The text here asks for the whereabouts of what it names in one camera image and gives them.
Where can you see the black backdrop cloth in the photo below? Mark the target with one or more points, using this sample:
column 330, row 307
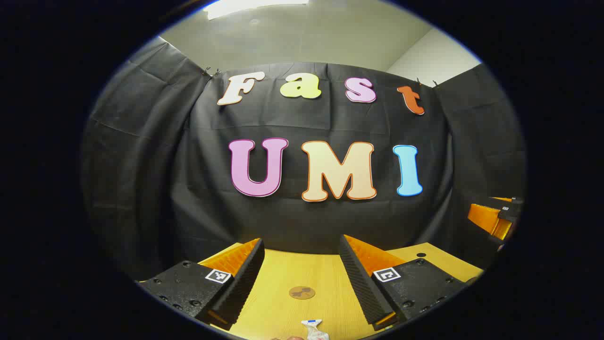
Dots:
column 306, row 226

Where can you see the ceiling light panel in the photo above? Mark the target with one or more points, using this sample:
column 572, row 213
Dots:
column 255, row 7

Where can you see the yellow wooden desktop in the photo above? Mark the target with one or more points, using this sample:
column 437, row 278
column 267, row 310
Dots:
column 283, row 278

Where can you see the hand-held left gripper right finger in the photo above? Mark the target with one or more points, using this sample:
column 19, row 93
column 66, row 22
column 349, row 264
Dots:
column 361, row 288

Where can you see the white toothpaste tube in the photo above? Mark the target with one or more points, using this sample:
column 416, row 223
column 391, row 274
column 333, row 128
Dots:
column 315, row 330

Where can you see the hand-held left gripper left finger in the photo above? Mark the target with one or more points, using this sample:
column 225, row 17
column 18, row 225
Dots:
column 243, row 288

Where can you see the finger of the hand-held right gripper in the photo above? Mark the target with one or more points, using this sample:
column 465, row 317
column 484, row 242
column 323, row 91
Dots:
column 486, row 217

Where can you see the round brown coaster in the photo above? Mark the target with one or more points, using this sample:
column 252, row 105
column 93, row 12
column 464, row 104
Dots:
column 302, row 293

